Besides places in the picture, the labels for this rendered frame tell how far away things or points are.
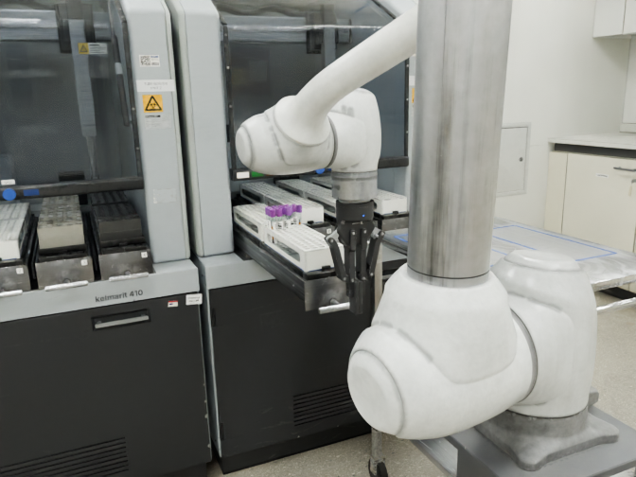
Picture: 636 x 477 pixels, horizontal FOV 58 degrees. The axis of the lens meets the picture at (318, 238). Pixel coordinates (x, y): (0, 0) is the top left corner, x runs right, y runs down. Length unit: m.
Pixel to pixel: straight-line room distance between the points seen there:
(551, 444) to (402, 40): 0.62
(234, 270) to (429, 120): 1.13
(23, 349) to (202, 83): 0.86
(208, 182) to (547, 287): 1.13
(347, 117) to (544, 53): 2.89
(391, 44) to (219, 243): 1.02
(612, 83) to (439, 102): 3.69
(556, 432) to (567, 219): 3.04
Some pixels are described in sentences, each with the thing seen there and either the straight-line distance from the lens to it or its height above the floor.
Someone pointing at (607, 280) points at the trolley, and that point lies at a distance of 1.31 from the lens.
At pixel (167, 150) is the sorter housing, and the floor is 1.06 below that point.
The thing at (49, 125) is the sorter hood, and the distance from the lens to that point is 1.65.
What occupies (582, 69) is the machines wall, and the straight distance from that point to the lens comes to 4.10.
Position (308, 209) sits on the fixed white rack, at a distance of 1.76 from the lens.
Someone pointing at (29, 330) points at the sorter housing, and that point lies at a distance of 1.68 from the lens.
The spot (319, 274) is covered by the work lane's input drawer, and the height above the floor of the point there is 0.81.
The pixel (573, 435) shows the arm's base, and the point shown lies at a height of 0.72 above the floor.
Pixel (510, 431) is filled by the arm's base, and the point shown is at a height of 0.73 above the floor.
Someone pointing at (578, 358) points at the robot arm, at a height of 0.85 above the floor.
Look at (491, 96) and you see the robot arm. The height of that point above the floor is 1.20.
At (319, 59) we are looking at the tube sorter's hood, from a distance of 1.80.
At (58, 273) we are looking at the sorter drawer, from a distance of 1.63.
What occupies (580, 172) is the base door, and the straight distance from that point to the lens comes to 3.79.
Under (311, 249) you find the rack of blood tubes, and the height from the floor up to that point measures 0.86.
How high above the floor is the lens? 1.21
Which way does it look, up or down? 14 degrees down
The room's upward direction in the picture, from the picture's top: 2 degrees counter-clockwise
